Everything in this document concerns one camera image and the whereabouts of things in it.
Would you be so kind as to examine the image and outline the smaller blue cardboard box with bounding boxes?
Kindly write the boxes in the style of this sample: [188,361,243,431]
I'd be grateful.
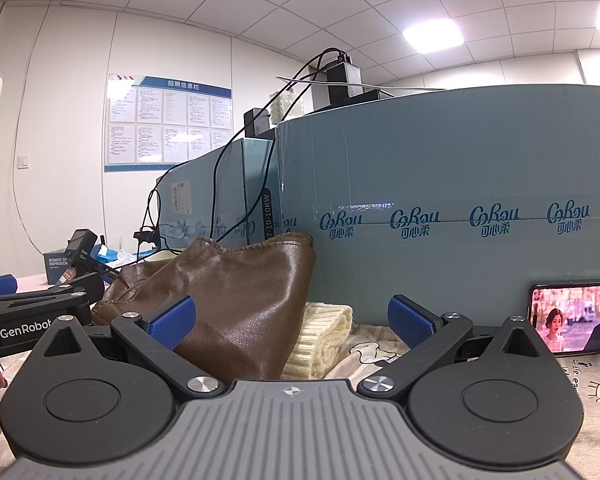
[158,138,283,249]

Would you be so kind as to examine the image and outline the black power adapter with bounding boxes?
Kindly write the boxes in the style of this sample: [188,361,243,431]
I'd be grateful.
[325,61,364,105]

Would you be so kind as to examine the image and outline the blue framed notice board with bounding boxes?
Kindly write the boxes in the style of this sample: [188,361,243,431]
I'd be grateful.
[104,73,234,172]

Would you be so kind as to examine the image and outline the beige cartoon bed sheet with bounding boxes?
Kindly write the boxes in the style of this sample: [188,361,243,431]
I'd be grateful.
[326,320,600,479]

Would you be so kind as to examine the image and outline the cream knitted sweater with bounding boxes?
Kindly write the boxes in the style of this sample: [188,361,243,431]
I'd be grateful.
[280,302,352,380]

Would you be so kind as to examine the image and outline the blue printed cardboard box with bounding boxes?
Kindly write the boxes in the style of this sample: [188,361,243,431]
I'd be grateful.
[275,84,600,325]

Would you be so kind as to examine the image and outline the smartphone showing video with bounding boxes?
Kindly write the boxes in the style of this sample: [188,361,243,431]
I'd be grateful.
[528,281,600,354]

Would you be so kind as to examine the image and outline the brown leather jacket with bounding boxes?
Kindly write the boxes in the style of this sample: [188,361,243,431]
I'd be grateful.
[92,232,315,384]

